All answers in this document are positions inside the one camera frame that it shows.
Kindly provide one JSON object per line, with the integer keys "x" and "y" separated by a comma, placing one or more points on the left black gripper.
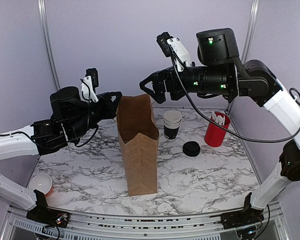
{"x": 110, "y": 109}

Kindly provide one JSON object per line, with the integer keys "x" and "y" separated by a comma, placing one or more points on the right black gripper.
{"x": 159, "y": 77}

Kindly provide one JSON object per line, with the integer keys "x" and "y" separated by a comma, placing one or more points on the brown paper bag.
{"x": 138, "y": 137}

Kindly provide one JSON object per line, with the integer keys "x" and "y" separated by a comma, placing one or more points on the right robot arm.
{"x": 257, "y": 82}

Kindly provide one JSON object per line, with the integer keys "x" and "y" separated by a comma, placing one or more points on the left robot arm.
{"x": 17, "y": 144}

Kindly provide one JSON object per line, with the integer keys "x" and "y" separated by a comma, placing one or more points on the stack of paper cups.
{"x": 172, "y": 120}

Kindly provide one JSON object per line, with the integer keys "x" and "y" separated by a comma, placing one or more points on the white packets in container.
{"x": 218, "y": 119}

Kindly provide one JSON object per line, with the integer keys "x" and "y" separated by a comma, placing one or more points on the red cylindrical container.
{"x": 215, "y": 135}

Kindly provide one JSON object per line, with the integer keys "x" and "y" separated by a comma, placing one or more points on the orange white bowl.
{"x": 41, "y": 182}

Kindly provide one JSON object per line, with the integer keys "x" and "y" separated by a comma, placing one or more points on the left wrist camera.
{"x": 89, "y": 84}

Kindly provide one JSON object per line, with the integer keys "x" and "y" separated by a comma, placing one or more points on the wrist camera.
{"x": 173, "y": 48}
{"x": 89, "y": 84}

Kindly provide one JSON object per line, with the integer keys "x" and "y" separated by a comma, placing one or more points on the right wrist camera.
{"x": 173, "y": 48}

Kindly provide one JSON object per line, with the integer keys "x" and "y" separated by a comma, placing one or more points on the left aluminium frame post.
{"x": 47, "y": 43}

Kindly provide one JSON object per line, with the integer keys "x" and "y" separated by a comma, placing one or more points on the aluminium frame post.
{"x": 251, "y": 29}
{"x": 47, "y": 43}

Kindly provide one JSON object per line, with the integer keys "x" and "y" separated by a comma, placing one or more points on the right aluminium frame post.
{"x": 251, "y": 29}

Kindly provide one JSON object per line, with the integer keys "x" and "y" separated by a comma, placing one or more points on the front aluminium rail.
{"x": 92, "y": 226}

